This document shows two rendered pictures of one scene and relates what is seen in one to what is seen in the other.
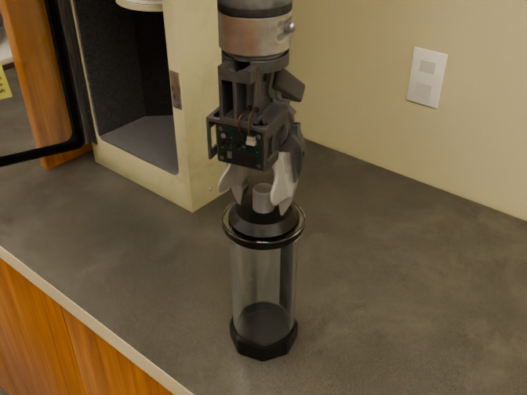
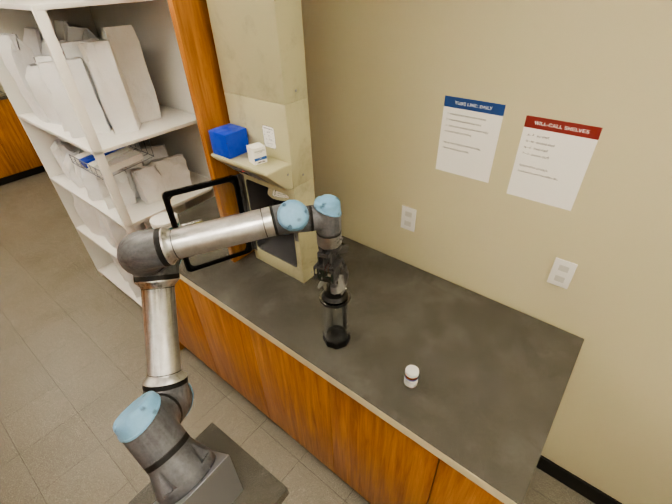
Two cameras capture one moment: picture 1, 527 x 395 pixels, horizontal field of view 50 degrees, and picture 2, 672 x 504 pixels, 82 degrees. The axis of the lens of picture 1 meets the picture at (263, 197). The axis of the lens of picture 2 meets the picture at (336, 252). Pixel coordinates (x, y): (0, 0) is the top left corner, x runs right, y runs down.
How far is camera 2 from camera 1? 0.61 m
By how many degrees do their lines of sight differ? 3
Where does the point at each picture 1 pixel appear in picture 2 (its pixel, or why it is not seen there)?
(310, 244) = (356, 297)
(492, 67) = (435, 216)
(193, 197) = (304, 276)
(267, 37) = (333, 243)
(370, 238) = (383, 294)
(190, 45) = not seen: hidden behind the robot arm
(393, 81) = (394, 218)
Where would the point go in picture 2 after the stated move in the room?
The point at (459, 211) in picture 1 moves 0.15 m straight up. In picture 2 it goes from (424, 279) to (428, 252)
